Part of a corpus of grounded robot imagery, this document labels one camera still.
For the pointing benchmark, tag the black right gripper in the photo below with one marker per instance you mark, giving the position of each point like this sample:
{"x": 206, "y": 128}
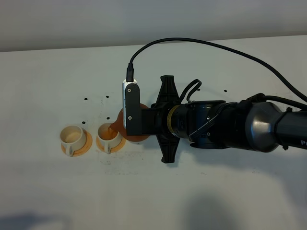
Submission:
{"x": 156, "y": 120}

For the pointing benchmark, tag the brown clay teapot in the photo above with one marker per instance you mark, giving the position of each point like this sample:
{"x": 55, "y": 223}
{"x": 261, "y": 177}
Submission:
{"x": 118, "y": 126}

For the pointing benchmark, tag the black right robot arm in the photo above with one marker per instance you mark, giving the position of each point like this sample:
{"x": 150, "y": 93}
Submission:
{"x": 259, "y": 123}

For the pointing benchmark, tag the right white teacup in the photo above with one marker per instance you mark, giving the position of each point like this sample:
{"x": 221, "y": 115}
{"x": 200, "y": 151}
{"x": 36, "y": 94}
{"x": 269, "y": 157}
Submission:
{"x": 107, "y": 139}

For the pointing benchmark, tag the white teacup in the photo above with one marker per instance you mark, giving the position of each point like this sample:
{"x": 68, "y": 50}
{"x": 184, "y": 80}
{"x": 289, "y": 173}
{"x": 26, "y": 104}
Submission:
{"x": 107, "y": 139}
{"x": 73, "y": 138}

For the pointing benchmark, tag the right orange coaster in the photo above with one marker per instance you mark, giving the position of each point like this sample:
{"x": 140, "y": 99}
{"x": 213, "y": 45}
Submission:
{"x": 122, "y": 143}

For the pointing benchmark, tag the orange coaster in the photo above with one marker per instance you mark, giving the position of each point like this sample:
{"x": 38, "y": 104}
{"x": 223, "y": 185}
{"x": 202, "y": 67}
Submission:
{"x": 87, "y": 143}
{"x": 122, "y": 143}

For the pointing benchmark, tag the left orange coaster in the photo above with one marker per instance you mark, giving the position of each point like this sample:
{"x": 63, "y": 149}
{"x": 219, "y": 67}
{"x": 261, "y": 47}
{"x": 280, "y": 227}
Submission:
{"x": 87, "y": 143}

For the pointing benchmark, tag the left white teacup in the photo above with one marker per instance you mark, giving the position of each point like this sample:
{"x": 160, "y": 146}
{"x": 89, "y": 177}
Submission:
{"x": 73, "y": 138}

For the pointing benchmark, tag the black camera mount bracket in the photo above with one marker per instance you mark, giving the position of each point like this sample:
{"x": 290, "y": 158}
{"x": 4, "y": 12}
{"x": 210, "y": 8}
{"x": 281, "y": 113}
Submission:
{"x": 133, "y": 110}

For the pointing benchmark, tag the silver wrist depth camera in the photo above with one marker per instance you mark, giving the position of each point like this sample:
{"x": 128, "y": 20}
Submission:
{"x": 124, "y": 85}

